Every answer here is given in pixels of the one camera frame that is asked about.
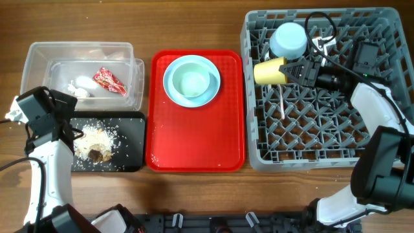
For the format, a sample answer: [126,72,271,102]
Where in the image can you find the light blue small bowl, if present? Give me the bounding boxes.
[269,22,307,60]

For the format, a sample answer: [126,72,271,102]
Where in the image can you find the yellow plastic cup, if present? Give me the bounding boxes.
[254,57,288,85]

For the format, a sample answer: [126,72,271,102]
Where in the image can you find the pink plastic fork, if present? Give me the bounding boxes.
[278,84,285,120]

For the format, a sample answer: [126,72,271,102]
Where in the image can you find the rice and food scraps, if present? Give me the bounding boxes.
[74,124,120,164]

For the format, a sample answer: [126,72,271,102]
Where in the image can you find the red snack wrapper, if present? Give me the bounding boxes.
[93,67,127,96]

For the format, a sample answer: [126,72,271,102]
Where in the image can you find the light blue plate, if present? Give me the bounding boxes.
[162,55,221,108]

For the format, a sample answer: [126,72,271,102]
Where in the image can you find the light green bowl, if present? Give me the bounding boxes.
[172,62,210,98]

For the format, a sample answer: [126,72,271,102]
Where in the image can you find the white plastic spoon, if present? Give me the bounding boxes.
[264,50,270,61]

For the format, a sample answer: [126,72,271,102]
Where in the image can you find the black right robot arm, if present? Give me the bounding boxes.
[279,41,413,229]

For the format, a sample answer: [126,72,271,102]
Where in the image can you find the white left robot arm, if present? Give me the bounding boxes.
[9,86,97,232]

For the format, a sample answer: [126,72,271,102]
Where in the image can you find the black waste tray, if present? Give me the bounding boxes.
[71,111,146,172]

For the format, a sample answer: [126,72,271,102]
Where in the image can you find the grey-blue dishwasher rack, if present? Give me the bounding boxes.
[240,7,413,172]

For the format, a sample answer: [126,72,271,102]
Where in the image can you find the crumpled white tissue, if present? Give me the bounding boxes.
[67,80,91,98]

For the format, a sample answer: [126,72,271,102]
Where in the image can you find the clear plastic bin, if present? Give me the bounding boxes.
[20,41,145,111]

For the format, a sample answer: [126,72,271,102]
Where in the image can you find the red plastic tray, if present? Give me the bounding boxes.
[145,49,246,172]

